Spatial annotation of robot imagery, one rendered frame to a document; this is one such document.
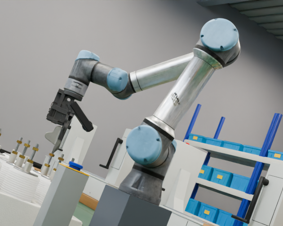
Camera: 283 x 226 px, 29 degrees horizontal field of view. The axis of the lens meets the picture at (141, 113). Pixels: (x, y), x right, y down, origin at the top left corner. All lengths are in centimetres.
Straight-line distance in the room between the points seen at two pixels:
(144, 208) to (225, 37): 61
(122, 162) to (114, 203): 319
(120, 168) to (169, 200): 76
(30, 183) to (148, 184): 44
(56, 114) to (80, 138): 446
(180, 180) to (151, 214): 262
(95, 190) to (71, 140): 129
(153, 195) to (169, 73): 42
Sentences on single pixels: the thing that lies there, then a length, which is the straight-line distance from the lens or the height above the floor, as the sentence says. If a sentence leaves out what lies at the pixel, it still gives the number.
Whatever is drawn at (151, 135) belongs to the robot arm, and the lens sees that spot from 170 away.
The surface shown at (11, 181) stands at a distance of 159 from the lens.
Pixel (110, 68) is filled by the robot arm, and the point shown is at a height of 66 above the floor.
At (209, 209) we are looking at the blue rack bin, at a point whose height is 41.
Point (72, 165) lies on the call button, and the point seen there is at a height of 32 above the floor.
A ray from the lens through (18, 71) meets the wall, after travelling 833.
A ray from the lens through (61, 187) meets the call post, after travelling 144.
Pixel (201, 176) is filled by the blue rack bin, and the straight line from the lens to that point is 829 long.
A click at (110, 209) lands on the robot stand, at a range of 185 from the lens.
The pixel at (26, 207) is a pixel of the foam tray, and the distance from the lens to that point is 157.
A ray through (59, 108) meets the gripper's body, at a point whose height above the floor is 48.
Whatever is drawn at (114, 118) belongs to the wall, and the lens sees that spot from 898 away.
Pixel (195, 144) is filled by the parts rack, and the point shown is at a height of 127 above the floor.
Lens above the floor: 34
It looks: 7 degrees up
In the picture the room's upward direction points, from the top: 22 degrees clockwise
